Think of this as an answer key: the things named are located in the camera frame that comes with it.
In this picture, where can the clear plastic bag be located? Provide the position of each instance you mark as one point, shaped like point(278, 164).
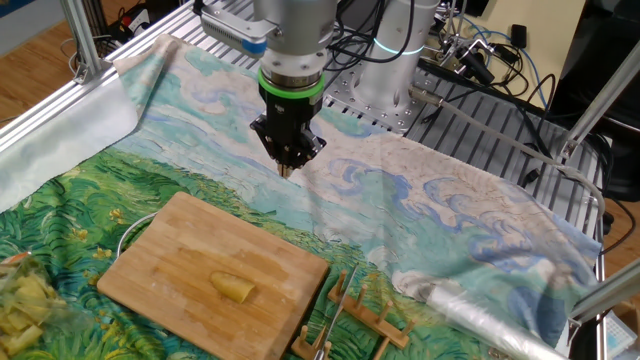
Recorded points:
point(475, 315)

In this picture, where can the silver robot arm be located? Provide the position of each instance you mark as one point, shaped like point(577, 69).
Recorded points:
point(300, 30)

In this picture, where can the wooden cutting board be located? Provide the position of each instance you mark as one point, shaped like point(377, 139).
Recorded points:
point(175, 250)

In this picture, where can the wooden peg rack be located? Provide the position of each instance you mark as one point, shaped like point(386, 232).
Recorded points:
point(370, 320)

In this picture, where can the white box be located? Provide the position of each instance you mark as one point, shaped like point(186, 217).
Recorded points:
point(614, 335)

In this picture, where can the black monitor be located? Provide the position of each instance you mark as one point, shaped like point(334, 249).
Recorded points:
point(615, 20)

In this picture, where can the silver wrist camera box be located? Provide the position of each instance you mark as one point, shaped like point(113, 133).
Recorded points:
point(225, 27)

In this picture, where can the painted landscape tablecloth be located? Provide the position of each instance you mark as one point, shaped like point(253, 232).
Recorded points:
point(400, 200)

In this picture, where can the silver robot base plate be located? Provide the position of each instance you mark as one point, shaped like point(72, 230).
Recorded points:
point(345, 95)

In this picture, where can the black wall adapter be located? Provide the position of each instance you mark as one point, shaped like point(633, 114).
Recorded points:
point(519, 35)

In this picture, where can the peeled potato piece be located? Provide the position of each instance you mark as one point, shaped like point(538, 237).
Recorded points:
point(232, 287)

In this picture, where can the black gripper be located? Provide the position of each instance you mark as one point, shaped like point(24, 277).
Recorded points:
point(292, 117)

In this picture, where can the power strip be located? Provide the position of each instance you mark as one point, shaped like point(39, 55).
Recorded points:
point(135, 20)

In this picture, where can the aluminium frame post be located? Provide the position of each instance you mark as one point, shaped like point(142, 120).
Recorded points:
point(600, 100)
point(82, 40)

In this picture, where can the black camera on stand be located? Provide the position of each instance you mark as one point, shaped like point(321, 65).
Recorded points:
point(475, 62)

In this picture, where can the aluminium frame beam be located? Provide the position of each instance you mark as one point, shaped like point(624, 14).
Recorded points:
point(610, 292)

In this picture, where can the steel kitchen knife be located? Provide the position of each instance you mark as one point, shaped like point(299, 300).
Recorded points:
point(322, 352)

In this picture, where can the bag of chopped potato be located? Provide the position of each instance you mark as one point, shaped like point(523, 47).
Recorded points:
point(25, 310)

